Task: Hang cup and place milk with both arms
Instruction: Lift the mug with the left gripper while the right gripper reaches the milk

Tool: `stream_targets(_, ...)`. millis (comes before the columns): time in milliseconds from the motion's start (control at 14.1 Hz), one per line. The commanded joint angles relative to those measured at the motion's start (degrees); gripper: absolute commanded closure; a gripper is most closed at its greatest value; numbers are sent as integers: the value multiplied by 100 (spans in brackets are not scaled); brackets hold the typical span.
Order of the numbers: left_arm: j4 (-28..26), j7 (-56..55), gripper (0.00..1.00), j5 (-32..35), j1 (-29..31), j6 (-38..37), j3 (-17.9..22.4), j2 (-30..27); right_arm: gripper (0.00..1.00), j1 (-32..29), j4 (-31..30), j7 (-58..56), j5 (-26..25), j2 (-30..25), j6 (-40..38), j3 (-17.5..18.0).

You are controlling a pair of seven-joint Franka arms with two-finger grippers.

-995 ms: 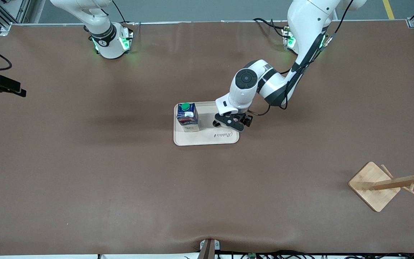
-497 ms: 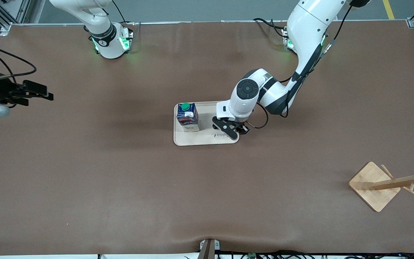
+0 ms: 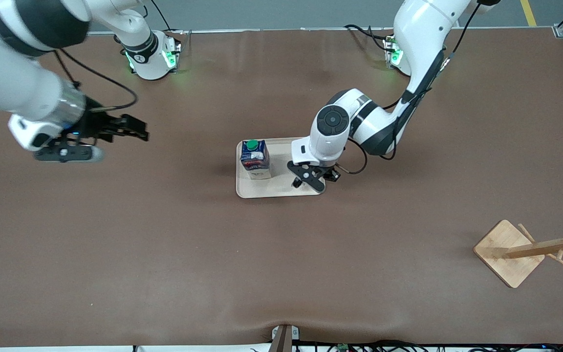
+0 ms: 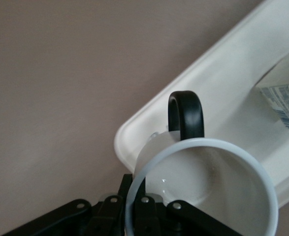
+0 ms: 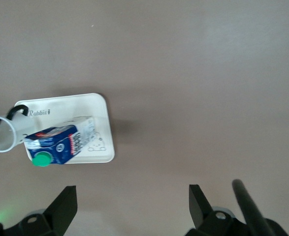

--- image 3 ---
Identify wooden cup rack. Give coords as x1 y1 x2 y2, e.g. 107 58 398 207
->
473 209 563 289

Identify blue milk carton green cap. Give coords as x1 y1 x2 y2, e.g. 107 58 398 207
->
240 139 271 180

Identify brown table mat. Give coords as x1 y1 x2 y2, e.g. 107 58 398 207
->
0 27 563 348

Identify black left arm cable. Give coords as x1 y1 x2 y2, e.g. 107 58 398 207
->
340 0 500 175

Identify white tray with rabbit print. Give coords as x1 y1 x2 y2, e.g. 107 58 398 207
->
236 137 326 199

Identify grey table edge bracket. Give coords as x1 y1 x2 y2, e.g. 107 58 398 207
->
271 324 301 352

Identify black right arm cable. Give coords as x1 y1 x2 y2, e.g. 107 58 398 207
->
53 48 139 113

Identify black base power cable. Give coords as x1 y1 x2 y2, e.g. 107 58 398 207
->
140 0 184 35
344 23 390 42

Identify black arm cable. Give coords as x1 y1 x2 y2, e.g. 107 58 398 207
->
53 48 139 113
340 0 500 175

